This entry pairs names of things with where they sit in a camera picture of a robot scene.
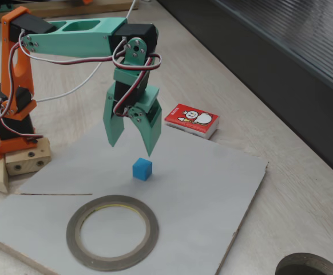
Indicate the green gripper black servo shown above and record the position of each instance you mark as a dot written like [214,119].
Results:
[150,101]

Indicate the grey board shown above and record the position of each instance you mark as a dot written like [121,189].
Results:
[183,200]

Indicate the blue cube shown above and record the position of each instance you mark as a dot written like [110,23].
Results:
[140,170]

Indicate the wooden block with screw holes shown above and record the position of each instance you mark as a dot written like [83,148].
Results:
[26,164]

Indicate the long wooden plank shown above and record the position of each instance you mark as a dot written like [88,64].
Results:
[69,11]

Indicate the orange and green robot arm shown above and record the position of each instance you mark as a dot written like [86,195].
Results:
[69,43]

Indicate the orange green leader arm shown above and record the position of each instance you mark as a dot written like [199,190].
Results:
[87,1]

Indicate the red cartoon print box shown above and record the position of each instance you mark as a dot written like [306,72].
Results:
[178,114]

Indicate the dark ribbed glass partition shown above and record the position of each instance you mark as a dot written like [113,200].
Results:
[269,57]

